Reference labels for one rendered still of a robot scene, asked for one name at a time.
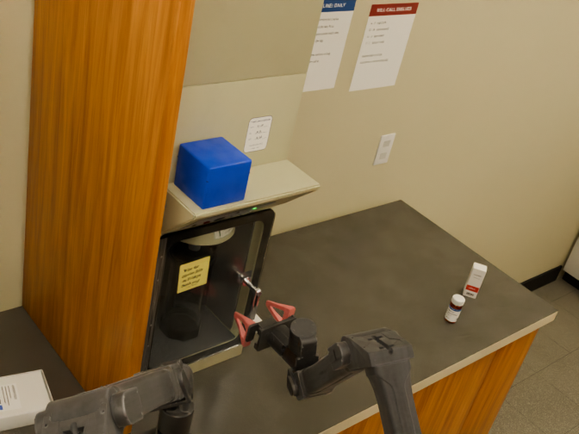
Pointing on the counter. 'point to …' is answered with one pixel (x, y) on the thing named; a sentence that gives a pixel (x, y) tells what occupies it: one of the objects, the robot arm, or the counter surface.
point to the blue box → (212, 172)
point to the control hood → (181, 216)
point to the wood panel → (100, 174)
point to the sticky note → (193, 274)
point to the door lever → (252, 297)
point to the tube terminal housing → (239, 110)
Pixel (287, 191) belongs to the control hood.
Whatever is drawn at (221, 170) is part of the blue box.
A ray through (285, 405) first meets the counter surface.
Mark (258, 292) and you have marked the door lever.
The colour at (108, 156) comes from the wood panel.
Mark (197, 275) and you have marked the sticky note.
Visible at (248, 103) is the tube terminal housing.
